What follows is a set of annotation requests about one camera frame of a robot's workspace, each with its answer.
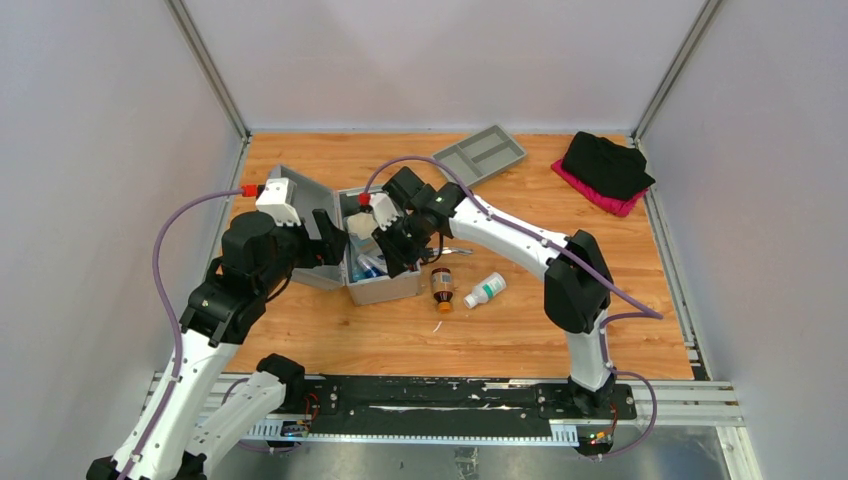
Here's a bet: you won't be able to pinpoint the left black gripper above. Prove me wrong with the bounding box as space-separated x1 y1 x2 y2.
258 206 348 294

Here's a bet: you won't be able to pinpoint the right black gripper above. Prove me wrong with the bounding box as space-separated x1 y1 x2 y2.
372 211 429 279

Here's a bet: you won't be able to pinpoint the black handled scissors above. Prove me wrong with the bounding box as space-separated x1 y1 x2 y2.
423 246 474 263

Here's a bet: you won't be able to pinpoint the white gauze packet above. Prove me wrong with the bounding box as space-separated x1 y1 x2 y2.
345 212 378 240

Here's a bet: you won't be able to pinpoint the brown medicine bottle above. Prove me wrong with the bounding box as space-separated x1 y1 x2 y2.
430 267 454 314

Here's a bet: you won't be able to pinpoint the grey metal case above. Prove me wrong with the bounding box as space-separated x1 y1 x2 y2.
267 165 422 306

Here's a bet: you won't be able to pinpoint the white medicine bottle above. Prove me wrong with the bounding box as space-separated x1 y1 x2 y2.
463 272 506 309

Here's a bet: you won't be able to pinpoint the grey divider tray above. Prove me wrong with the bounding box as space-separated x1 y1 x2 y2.
432 124 527 188

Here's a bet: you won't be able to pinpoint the blue white small bottle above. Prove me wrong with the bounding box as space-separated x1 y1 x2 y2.
357 254 387 278

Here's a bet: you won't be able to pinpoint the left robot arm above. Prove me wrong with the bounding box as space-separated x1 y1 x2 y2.
86 209 348 479

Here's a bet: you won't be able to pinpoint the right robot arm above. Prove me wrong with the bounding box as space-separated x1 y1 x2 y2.
358 167 615 418

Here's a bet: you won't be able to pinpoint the black folded cloth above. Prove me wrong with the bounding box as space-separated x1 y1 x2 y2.
560 131 656 200

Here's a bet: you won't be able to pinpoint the pink folded cloth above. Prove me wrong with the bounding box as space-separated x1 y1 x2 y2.
550 160 648 218

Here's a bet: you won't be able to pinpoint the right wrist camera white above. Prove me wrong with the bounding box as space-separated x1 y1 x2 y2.
368 192 402 231

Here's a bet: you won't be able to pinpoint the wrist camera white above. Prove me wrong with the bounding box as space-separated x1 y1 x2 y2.
255 177 302 227
368 192 402 231

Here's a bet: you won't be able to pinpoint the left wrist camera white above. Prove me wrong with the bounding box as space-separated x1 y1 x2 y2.
255 177 302 227

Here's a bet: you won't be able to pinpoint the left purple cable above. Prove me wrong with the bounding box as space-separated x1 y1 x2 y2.
115 184 260 480

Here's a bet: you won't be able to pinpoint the purple cable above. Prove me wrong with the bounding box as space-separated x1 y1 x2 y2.
357 155 665 460
115 184 260 480

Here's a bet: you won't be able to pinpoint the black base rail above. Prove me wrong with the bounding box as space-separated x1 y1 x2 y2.
228 374 637 442

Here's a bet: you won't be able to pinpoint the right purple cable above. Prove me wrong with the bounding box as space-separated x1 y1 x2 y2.
357 155 665 460

